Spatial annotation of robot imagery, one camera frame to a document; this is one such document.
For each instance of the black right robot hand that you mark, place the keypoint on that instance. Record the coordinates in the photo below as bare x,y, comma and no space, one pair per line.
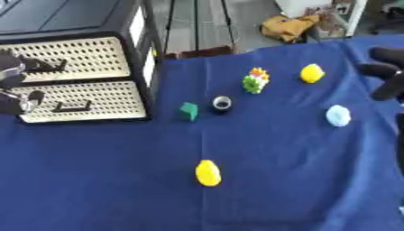
386,70

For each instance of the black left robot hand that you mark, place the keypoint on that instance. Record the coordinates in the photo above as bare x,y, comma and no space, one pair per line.
13,84

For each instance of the pale pierced drawer front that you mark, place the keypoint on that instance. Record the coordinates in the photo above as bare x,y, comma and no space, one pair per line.
105,99
89,57

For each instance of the black drawer cabinet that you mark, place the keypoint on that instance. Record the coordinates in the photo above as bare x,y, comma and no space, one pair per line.
68,16

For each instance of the black office chair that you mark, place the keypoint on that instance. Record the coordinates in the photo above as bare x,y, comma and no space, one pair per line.
389,16

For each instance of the light blue toy ball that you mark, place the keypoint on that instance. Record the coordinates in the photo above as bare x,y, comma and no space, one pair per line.
338,115

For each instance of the yellow toy lemon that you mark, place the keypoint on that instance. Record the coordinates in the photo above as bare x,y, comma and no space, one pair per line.
207,173
311,73

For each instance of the green and orange soft toy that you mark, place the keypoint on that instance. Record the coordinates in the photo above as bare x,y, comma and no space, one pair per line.
256,80

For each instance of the green block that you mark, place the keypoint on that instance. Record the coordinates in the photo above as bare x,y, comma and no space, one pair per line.
189,111

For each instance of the black tripod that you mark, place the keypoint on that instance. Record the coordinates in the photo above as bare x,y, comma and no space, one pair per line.
197,24

